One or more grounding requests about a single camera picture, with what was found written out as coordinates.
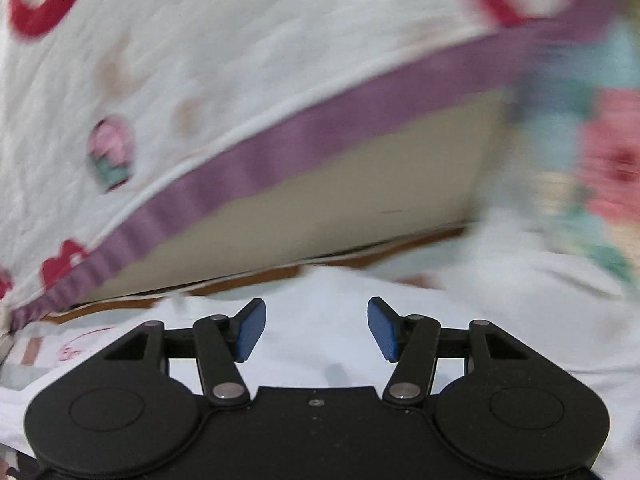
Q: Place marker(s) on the beige mattress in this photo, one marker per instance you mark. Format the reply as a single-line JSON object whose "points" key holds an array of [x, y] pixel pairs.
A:
{"points": [[345, 210]]}

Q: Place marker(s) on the white printed quilt purple border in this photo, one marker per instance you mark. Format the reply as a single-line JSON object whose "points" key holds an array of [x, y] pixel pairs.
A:
{"points": [[200, 85]]}

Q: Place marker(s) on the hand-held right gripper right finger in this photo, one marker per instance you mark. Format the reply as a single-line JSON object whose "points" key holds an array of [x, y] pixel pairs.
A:
{"points": [[382, 329]]}

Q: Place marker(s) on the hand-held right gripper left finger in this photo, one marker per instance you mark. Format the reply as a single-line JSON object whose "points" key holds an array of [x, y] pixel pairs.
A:
{"points": [[251, 329]]}

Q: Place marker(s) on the floral printed cloth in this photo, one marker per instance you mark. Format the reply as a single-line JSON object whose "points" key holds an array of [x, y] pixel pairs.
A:
{"points": [[590, 160]]}

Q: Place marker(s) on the white garment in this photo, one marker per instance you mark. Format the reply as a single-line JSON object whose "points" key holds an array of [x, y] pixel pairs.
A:
{"points": [[320, 340]]}

